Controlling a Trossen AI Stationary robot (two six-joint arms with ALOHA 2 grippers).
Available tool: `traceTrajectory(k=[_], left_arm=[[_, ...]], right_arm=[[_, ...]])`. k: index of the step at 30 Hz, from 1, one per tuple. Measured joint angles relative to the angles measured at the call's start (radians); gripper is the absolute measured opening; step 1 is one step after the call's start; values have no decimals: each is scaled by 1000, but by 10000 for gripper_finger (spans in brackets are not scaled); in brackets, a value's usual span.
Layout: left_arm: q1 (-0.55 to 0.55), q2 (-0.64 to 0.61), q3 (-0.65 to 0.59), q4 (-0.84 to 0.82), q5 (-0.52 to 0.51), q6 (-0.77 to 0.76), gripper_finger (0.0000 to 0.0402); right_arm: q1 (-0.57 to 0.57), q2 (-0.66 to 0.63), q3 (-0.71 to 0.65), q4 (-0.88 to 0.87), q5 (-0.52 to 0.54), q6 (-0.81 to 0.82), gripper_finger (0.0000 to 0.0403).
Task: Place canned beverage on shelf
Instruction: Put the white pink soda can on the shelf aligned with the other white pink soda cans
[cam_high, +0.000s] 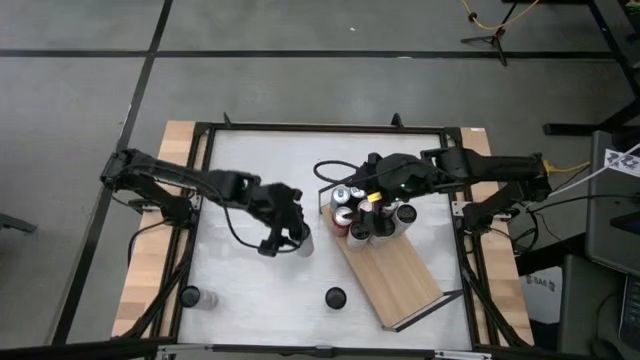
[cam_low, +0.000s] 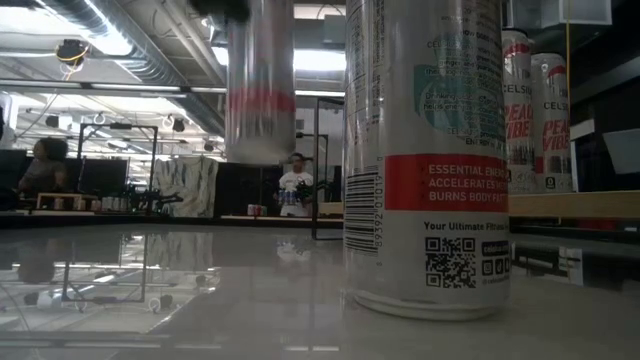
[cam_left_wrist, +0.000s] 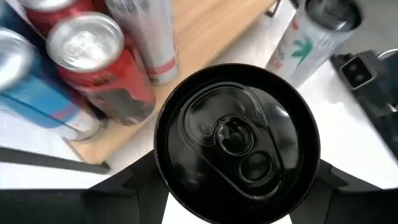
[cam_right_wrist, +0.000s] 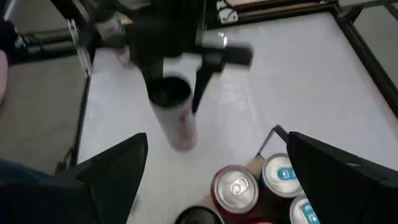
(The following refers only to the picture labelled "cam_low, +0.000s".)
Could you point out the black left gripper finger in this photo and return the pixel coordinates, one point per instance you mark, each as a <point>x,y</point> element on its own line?
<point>220,9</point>

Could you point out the white Celsius energy drink can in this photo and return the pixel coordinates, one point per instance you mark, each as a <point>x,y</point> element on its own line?
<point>425,190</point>
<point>517,125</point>
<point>260,125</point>
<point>552,140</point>

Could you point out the bright ceiling light panel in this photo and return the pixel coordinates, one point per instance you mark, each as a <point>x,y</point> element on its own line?
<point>320,60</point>

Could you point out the long ceiling light tube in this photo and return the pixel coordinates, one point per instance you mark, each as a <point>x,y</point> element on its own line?
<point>125,86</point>

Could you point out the white patterned cloth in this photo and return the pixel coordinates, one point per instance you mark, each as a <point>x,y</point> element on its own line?
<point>190,185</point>

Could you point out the black partition panel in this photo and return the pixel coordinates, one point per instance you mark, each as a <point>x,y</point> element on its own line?
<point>240,190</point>

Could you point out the person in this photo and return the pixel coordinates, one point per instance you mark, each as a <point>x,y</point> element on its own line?
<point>45,170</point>
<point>295,180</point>

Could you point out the blue drink can pack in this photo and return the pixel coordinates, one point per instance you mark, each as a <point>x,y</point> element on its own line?
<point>287,196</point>

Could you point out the black background machine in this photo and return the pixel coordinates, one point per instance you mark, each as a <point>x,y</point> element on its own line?
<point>150,200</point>

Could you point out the wooden background bench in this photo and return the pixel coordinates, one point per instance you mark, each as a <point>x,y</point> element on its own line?
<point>65,196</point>

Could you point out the white hanging box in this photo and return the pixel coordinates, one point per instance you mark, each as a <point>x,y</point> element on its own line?
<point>585,12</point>

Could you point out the grey angled board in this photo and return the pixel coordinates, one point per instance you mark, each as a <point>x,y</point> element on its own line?
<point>625,150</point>

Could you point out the silver spiral ventilation duct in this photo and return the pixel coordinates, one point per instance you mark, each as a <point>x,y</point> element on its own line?
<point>145,60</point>

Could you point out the wooden shelf with black frame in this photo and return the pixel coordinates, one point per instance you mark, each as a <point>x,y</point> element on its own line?
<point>575,205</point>

